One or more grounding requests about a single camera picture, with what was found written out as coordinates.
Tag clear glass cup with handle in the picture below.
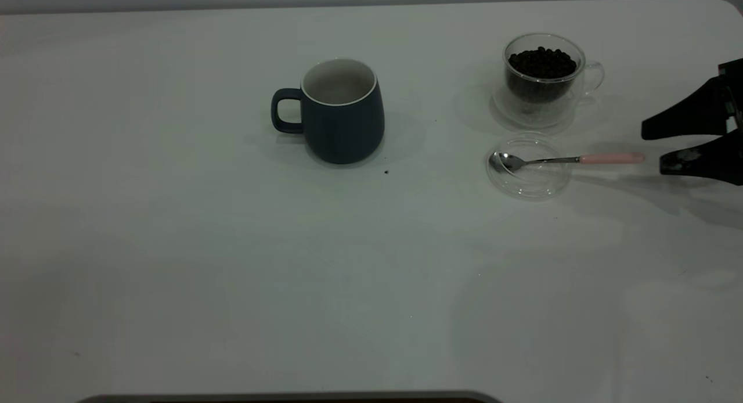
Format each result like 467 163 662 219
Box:
492 34 605 129

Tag dark coffee beans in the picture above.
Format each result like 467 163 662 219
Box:
506 47 579 105

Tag round clear glass lid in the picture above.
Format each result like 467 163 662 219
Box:
486 133 572 202

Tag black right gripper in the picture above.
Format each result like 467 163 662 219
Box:
641 57 743 186

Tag dark grey ceramic mug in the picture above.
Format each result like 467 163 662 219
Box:
270 57 385 165

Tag metal spoon with pink handle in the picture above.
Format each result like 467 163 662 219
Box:
489 152 645 174

